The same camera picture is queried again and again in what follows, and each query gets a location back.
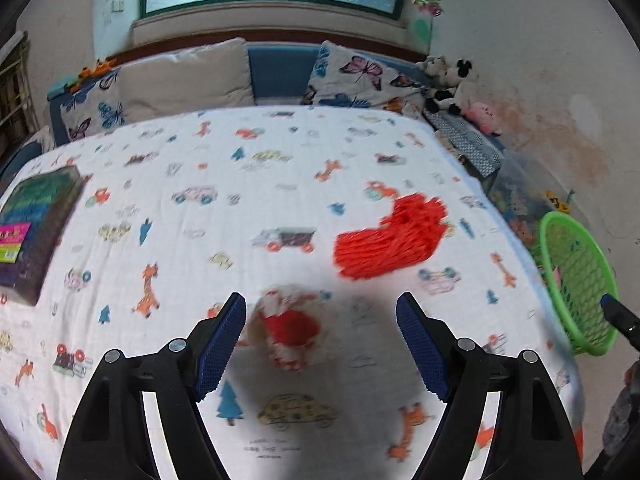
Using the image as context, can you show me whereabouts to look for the red foam fruit net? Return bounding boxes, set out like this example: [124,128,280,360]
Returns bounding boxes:
[332,192,448,281]

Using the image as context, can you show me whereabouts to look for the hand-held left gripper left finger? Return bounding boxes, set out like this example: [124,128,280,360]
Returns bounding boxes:
[56,291,247,480]

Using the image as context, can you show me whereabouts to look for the large butterfly print pillow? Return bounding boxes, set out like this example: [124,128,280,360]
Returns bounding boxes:
[302,40,431,111]

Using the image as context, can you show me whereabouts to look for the pink plush toy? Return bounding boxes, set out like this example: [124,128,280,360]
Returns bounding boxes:
[467,101,502,136]

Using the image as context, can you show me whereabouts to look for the orange plush toy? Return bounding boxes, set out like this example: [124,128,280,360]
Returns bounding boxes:
[77,58,118,82]

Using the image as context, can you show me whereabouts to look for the green plastic basket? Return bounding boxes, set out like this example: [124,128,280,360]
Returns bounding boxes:
[539,210,620,356]

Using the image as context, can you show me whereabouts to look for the clear plastic toy bin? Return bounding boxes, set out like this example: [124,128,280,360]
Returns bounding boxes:
[487,152,576,261]

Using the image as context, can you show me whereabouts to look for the grey white plush dog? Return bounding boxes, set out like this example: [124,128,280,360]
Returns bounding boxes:
[417,55,451,86]

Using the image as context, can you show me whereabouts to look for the blue cushioned bench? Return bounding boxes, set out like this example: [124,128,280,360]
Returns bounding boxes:
[0,45,506,181]

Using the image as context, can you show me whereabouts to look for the beige pillow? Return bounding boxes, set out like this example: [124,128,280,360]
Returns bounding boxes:
[117,37,256,123]

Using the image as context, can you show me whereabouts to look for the yellow toy truck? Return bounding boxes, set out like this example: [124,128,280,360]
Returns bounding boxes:
[545,190,574,214]

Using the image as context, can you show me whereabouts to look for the small butterfly print pillow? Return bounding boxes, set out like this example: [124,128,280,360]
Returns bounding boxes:
[59,70,126,142]

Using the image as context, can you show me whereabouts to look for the grey patterned pad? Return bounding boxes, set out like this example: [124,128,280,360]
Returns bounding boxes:
[425,109,505,178]

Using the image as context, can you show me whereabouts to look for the dark game box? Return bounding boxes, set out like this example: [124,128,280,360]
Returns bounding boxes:
[0,165,93,307]

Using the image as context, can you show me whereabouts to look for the person's right forearm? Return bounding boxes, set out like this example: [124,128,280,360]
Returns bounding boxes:
[602,385,640,456]

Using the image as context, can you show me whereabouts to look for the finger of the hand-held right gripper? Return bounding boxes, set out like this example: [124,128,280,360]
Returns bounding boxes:
[600,294,640,351]

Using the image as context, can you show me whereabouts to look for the printed blanket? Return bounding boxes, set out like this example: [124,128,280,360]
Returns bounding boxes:
[0,107,586,480]

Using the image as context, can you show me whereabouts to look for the black white plush cow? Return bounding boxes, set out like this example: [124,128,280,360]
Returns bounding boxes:
[425,59,481,117]

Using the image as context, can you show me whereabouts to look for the wooden rack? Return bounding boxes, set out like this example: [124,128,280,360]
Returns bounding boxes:
[0,30,38,156]

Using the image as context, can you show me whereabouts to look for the red paper cup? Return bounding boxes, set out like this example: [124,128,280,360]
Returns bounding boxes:
[247,284,333,373]

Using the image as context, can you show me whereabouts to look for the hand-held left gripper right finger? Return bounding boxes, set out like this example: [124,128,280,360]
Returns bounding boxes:
[396,291,585,480]

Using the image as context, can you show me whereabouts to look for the colourful wall stickers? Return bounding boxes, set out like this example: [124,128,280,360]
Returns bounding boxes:
[410,0,445,48]

